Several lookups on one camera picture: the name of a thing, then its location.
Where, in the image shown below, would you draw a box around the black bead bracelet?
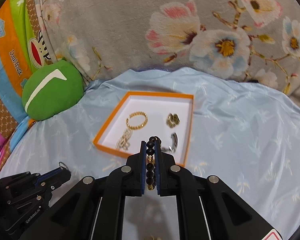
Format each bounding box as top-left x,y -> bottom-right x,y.
146,135 -> 162,190

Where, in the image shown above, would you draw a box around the silver metal watch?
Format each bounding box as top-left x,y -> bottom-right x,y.
161,132 -> 178,153

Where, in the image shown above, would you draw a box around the white pearl bracelet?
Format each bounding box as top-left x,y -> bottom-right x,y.
115,127 -> 134,151

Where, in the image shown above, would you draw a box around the gold knot earrings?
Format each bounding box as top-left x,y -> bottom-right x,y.
166,113 -> 180,128

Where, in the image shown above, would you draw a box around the gold chain bangle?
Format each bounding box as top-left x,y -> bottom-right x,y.
126,111 -> 148,131

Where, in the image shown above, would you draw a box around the light blue palm-print cloth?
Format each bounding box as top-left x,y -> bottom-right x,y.
0,68 -> 300,239

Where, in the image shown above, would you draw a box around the green plush pillow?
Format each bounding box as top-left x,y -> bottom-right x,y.
22,60 -> 84,120

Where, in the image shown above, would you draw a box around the orange shallow box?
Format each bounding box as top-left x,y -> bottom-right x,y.
93,91 -> 194,166

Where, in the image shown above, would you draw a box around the colourful cartoon bedsheet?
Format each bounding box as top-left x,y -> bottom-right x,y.
0,0 -> 52,171

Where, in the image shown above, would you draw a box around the grey floral blanket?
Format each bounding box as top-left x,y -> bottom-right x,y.
34,0 -> 300,106

